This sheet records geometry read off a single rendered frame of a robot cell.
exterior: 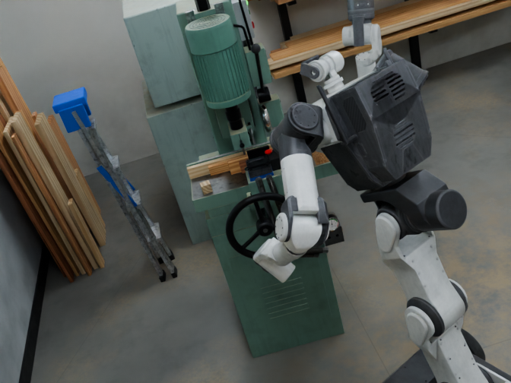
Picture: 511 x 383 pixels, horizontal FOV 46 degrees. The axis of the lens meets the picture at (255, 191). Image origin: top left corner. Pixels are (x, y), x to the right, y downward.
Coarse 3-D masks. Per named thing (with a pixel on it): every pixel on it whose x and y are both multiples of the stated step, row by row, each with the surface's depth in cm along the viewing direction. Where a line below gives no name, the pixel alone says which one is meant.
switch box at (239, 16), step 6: (234, 0) 246; (234, 6) 243; (246, 6) 244; (234, 12) 245; (240, 12) 245; (246, 12) 245; (240, 18) 246; (246, 18) 246; (240, 24) 247; (240, 30) 249; (246, 30) 249; (252, 30) 249; (240, 36) 250; (252, 36) 250
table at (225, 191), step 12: (312, 156) 242; (324, 168) 236; (192, 180) 249; (204, 180) 246; (216, 180) 244; (228, 180) 242; (240, 180) 239; (192, 192) 240; (216, 192) 236; (228, 192) 235; (240, 192) 236; (204, 204) 237; (216, 204) 237; (252, 204) 228
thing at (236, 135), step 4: (228, 124) 246; (244, 124) 242; (240, 128) 239; (244, 128) 238; (232, 132) 238; (236, 132) 237; (240, 132) 236; (244, 132) 236; (248, 132) 238; (232, 136) 236; (236, 136) 237; (240, 136) 237; (244, 136) 237; (248, 136) 237; (232, 140) 237; (236, 140) 237; (244, 140) 238; (248, 140) 238; (236, 144) 238; (248, 144) 239; (236, 148) 239; (240, 148) 239
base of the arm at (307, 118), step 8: (296, 104) 165; (304, 104) 166; (312, 104) 167; (288, 112) 163; (296, 112) 163; (304, 112) 164; (312, 112) 165; (320, 112) 167; (288, 120) 163; (296, 120) 162; (304, 120) 163; (312, 120) 164; (320, 120) 166; (296, 128) 162; (304, 128) 162; (312, 128) 163; (320, 128) 165; (312, 136) 164; (320, 136) 164; (272, 144) 173; (312, 144) 168; (312, 152) 172
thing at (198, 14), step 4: (196, 0) 225; (200, 0) 225; (204, 0) 225; (196, 4) 226; (200, 4) 226; (204, 4) 226; (208, 4) 227; (200, 8) 227; (204, 8) 227; (208, 8) 227; (212, 8) 227; (196, 12) 228; (200, 12) 226; (204, 12) 226; (208, 12) 227; (212, 12) 227; (196, 16) 227; (200, 16) 227; (204, 16) 227
